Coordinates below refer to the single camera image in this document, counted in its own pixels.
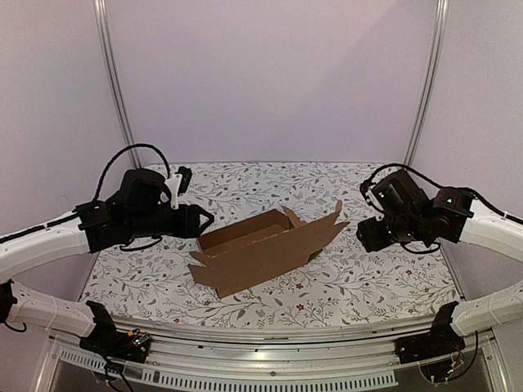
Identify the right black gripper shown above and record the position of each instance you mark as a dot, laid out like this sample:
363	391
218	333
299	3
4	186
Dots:
368	233

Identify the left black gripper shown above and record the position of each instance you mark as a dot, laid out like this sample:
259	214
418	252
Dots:
188	226

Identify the brown cardboard box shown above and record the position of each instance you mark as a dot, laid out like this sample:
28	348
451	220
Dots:
253	251

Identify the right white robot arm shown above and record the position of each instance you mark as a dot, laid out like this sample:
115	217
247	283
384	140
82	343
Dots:
462	217

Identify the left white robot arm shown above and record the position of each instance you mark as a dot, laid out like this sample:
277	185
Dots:
30	256

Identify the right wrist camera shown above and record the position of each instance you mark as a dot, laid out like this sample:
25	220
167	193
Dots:
398	193

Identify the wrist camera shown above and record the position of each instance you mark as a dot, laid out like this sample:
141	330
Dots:
398	193
140	190

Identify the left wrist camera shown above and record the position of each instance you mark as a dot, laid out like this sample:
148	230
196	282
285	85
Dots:
140	190

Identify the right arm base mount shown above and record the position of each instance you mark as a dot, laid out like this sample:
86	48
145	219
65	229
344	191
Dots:
439	340

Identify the front aluminium rail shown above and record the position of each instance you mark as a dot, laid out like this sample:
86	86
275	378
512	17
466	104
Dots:
350	358

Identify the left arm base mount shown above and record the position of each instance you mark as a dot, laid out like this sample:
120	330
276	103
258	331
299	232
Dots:
106	341

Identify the left aluminium frame post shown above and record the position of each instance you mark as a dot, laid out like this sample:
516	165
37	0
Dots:
111	69

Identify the aluminium frame post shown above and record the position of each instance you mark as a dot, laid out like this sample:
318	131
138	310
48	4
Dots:
429	81
111	69

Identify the right aluminium frame post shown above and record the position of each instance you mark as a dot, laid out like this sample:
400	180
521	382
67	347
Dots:
429	81

